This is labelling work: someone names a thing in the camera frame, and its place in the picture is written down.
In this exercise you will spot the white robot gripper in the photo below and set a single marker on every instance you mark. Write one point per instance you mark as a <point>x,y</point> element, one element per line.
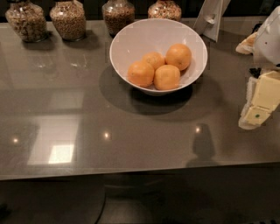
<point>269,44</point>

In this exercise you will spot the glass jar of light grains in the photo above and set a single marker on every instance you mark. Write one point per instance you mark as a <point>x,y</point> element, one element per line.
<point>68,18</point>

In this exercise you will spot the orange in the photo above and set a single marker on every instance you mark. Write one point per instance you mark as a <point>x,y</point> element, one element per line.
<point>167,77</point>
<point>156,59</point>
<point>179,55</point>
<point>141,73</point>

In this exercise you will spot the glass jar of brown grains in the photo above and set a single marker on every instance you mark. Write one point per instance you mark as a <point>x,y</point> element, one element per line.
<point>117,14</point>

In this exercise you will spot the glass jar of pale nuts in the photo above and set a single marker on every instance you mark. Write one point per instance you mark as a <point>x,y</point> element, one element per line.
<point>27,20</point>

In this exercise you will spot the white ceramic bowl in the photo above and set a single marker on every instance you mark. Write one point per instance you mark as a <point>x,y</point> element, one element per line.
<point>157,35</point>

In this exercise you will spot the glass jar of mixed cereal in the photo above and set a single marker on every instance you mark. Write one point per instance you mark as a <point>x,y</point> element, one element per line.
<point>167,9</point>

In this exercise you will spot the white folded stand card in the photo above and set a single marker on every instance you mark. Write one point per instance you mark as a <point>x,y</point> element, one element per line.
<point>208,21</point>

